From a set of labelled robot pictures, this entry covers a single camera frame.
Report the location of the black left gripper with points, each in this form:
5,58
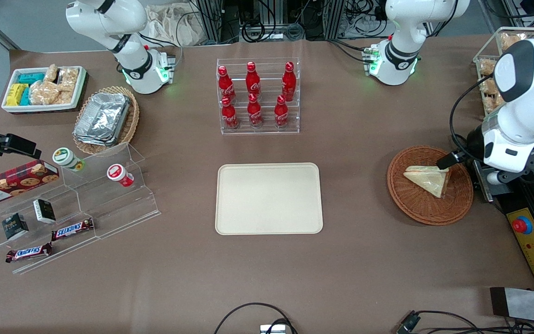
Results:
473,143

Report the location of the toy hot dog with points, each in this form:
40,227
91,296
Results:
429,180

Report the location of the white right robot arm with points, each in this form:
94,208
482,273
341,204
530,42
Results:
132,69

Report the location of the round brown wicker basket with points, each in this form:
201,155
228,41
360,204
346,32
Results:
415,206

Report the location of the oval light wicker basket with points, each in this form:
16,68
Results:
130,123

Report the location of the cream plastic tray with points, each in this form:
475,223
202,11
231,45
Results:
269,199

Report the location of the white rectangular snack bin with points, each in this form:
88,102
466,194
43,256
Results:
12,109

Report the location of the red tartan cookie box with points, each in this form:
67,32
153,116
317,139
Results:
12,183

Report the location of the teal snack pack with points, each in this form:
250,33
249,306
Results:
31,78
25,97

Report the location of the green-lidded yogurt cup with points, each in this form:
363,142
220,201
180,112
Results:
66,158

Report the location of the yellow snack pack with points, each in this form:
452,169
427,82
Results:
15,94

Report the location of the clear bag of crackers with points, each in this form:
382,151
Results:
51,73
44,93
69,78

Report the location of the small dark carton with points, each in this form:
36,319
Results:
44,211
15,226

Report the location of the wrapped bread roll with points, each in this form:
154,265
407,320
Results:
512,41
492,95
487,67

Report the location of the black equipment platform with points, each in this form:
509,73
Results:
517,199

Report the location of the brown Snickers bar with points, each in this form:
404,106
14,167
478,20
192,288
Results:
28,253
72,229

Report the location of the red-lidded yogurt cup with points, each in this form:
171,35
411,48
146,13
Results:
119,175

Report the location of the clear box with pastries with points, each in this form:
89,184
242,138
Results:
485,58

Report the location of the clear acrylic stepped display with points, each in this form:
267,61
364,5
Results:
118,208

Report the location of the grey metal plate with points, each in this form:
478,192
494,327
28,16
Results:
531,304

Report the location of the red cola bottle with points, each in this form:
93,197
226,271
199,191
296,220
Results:
255,113
281,113
253,81
289,83
230,116
226,86

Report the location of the clear acrylic bottle rack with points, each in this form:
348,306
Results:
260,131

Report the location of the beige cloth bag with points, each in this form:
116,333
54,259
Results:
174,25

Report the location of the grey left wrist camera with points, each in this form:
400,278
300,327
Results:
499,178

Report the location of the aluminium frame rack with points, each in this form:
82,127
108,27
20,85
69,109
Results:
211,18

